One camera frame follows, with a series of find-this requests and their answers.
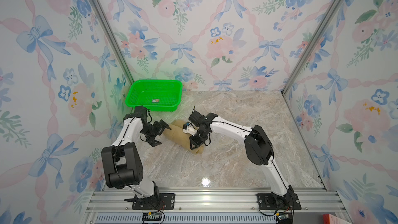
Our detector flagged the black mounting plate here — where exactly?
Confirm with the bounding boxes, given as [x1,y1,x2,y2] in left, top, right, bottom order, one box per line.
[256,193,302,211]
[132,193,176,211]

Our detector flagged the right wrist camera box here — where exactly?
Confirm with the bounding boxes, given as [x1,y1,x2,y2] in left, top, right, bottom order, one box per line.
[189,111,206,127]

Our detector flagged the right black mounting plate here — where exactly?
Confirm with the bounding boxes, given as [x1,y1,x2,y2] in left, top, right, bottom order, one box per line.
[256,193,302,211]

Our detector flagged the black connector block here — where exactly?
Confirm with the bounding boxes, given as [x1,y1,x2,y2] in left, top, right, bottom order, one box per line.
[141,212,165,224]

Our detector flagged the left aluminium corner post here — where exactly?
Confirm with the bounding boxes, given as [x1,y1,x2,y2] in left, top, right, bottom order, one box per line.
[89,0,134,85]

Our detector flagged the right aluminium corner post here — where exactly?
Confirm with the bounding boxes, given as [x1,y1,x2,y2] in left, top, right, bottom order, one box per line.
[282,0,344,97]

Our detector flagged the aluminium corner post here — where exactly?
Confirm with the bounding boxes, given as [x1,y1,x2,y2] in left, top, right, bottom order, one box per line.
[89,0,134,85]
[282,0,344,97]

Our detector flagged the green plastic basket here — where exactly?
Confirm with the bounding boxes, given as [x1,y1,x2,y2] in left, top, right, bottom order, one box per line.
[125,79,183,112]

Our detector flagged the green circuit board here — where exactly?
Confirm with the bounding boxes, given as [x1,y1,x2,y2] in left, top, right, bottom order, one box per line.
[276,213,293,224]

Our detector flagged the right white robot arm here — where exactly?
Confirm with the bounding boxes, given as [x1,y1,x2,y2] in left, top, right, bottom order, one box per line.
[183,111,295,209]

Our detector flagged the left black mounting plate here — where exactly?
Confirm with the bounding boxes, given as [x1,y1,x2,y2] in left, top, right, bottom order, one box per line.
[132,193,176,211]

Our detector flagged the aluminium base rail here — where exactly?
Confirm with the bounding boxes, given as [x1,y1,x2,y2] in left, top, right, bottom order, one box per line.
[81,187,351,224]

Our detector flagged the red box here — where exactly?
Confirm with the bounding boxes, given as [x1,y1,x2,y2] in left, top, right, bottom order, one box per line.
[323,214,351,224]

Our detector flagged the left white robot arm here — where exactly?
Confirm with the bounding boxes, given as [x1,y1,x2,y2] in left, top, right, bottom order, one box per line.
[101,106,170,209]

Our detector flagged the khaki long pants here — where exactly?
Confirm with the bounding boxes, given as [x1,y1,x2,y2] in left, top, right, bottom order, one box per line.
[163,120,205,154]

